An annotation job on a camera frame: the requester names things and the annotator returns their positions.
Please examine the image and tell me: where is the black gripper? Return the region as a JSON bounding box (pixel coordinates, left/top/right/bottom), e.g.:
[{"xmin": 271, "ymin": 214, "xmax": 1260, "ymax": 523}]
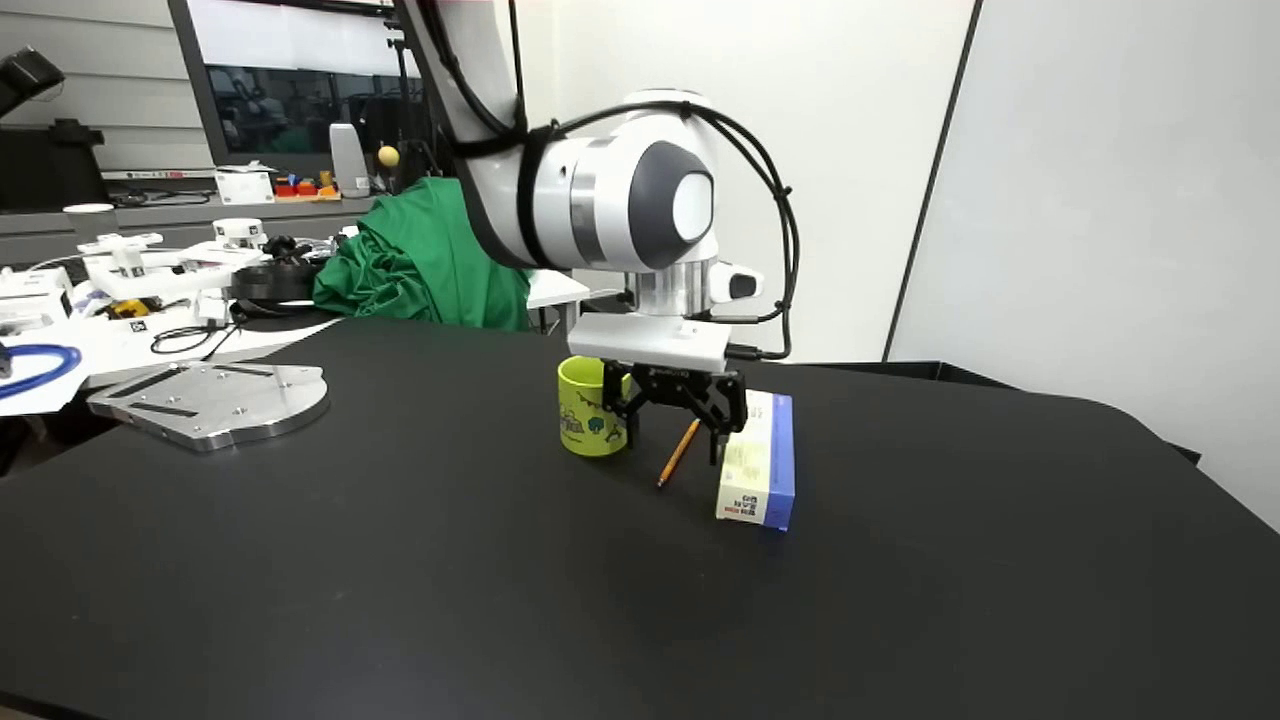
[{"xmin": 600, "ymin": 354, "xmax": 750, "ymax": 471}]

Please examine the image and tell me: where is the white and blue box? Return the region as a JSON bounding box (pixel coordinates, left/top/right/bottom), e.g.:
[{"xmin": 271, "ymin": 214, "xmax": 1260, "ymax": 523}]
[{"xmin": 711, "ymin": 388, "xmax": 800, "ymax": 537}]

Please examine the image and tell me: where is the green cloth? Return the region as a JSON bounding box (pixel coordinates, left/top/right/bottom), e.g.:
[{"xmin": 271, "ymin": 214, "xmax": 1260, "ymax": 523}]
[{"xmin": 311, "ymin": 177, "xmax": 535, "ymax": 336}]

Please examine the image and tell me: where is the silver metal mounting plate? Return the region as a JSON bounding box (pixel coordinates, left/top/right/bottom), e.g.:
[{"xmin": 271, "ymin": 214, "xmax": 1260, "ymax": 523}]
[{"xmin": 85, "ymin": 354, "xmax": 330, "ymax": 457}]

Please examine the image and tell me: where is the black desktop monitor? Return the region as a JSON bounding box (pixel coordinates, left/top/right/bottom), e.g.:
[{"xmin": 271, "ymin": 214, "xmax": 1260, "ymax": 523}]
[{"xmin": 166, "ymin": 0, "xmax": 449, "ymax": 177}]

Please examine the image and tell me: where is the white side table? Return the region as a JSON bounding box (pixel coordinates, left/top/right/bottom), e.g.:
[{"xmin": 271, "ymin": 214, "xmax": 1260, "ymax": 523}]
[{"xmin": 0, "ymin": 214, "xmax": 590, "ymax": 420}]

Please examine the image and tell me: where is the black bag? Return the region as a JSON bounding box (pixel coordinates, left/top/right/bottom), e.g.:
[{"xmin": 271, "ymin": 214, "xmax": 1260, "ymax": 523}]
[{"xmin": 0, "ymin": 115, "xmax": 110, "ymax": 210}]

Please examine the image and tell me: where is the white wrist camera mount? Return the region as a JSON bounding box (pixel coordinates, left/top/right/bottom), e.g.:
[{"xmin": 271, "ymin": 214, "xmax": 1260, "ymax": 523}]
[{"xmin": 569, "ymin": 258, "xmax": 767, "ymax": 381}]

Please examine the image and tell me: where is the black coiled strap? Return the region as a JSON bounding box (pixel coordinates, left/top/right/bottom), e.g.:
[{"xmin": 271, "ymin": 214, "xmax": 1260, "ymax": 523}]
[{"xmin": 229, "ymin": 237, "xmax": 330, "ymax": 333}]

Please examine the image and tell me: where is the blue cable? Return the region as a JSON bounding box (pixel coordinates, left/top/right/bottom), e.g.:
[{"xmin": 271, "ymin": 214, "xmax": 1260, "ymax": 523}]
[{"xmin": 0, "ymin": 341, "xmax": 85, "ymax": 402}]

